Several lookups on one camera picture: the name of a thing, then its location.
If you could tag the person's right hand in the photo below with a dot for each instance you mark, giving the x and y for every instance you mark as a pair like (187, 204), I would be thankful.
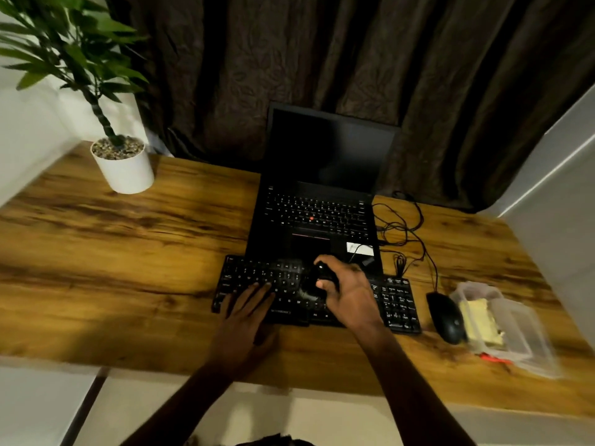
(355, 297)

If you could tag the person's left hand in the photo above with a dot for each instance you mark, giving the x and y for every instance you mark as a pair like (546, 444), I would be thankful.
(241, 329)

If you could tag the person's left thumb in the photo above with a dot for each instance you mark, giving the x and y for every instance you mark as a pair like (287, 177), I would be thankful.
(270, 336)

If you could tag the person's right thumb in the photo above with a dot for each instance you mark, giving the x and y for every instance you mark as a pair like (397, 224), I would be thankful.
(327, 286)

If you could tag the small black handheld object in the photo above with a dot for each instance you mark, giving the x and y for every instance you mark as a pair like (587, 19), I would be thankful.
(314, 282)

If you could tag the person's right forearm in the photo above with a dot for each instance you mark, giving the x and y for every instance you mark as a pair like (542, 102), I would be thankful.
(413, 394)

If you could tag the person's left forearm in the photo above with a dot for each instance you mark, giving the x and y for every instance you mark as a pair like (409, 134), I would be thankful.
(186, 406)

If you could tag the black external keyboard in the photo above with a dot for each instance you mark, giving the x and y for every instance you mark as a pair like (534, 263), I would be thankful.
(288, 283)

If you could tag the white sticker on laptop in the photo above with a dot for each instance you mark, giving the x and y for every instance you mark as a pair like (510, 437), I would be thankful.
(359, 248)

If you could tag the black laptop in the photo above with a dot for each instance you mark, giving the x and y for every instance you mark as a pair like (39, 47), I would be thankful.
(320, 190)

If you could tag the person's dark clothing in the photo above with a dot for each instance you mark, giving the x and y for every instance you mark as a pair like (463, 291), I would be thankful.
(274, 441)

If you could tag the black computer mouse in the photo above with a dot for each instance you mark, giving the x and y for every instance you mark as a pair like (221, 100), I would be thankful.
(446, 316)

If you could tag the yellow sponge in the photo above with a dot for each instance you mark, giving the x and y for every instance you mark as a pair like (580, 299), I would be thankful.
(481, 322)

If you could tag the small red object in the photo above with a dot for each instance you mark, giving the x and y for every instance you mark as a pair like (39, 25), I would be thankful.
(493, 358)

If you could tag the clear plastic container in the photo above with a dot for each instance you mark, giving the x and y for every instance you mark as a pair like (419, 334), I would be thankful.
(516, 334)

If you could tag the white plant pot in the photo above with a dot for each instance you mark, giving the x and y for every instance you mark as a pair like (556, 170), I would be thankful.
(125, 171)

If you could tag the dark brown curtain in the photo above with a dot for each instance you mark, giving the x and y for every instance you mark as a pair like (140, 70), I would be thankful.
(372, 64)

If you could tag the green potted plant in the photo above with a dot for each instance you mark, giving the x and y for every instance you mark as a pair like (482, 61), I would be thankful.
(69, 46)

